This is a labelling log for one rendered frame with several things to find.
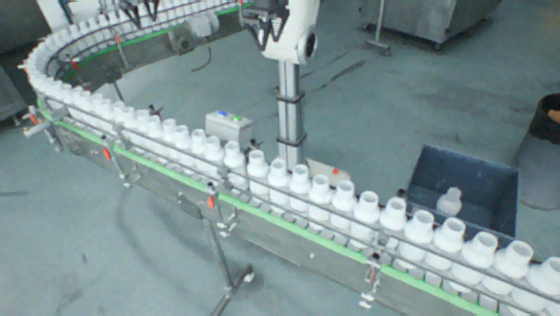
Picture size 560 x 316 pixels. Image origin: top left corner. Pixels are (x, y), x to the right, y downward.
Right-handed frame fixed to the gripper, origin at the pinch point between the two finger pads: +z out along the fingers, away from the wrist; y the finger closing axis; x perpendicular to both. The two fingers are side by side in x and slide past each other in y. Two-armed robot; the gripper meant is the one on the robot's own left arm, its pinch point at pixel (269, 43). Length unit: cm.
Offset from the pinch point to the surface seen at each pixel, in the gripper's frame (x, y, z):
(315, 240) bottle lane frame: -23, -18, 43
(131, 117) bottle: 46, -15, 26
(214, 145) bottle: 10.6, -15.0, 25.3
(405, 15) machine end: 38, 364, 98
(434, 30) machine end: 0, 352, 107
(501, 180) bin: -66, 40, 52
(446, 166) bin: -48, 40, 53
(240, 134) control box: 13.2, -0.3, 32.0
